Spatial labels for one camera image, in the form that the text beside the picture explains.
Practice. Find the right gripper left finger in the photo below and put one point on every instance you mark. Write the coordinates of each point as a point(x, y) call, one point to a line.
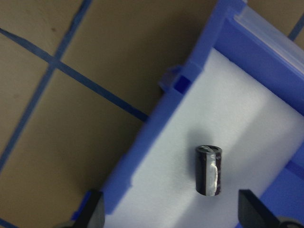
point(90, 214)

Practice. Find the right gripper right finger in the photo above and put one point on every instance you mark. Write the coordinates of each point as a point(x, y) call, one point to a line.
point(252, 213)

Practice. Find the dark brown cylindrical capacitor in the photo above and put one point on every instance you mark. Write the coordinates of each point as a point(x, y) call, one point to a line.
point(208, 170)

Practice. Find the white foam bin liner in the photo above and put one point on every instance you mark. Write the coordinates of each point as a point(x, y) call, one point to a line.
point(256, 130)

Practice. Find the blue plastic storage bin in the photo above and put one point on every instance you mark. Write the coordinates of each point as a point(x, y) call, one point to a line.
point(256, 47)

